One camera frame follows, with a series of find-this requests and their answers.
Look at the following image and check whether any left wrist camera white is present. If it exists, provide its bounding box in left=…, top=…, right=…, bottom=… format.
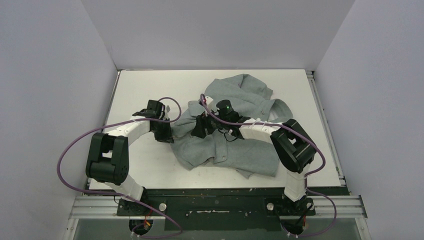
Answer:
left=160, top=105, right=170, bottom=121

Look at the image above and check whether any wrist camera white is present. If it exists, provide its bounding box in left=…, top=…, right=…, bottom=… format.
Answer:
left=199, top=94, right=214, bottom=109
left=160, top=105, right=170, bottom=121

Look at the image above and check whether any aluminium rail frame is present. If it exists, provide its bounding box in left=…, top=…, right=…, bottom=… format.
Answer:
left=67, top=70, right=369, bottom=220

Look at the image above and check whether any grey zip-up jacket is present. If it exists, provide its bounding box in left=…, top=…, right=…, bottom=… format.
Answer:
left=171, top=74, right=293, bottom=178

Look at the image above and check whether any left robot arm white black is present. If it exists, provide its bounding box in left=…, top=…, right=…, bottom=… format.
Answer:
left=85, top=100, right=174, bottom=215

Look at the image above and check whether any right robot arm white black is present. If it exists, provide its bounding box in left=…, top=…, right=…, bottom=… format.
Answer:
left=190, top=95, right=317, bottom=214

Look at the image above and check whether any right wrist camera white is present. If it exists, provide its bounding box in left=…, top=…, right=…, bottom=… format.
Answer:
left=199, top=94, right=214, bottom=109

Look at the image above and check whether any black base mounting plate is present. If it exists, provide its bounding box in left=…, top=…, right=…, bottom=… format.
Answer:
left=114, top=187, right=350, bottom=233

